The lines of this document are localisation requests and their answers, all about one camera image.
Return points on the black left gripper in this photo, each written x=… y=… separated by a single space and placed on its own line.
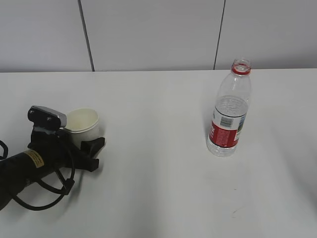
x=59 y=149

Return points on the white paper cup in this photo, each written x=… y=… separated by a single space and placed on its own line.
x=82 y=125

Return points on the clear water bottle red label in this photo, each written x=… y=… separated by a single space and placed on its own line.
x=230 y=110

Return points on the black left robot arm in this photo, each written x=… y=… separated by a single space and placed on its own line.
x=23 y=169

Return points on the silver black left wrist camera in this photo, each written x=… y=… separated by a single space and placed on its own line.
x=46 y=119

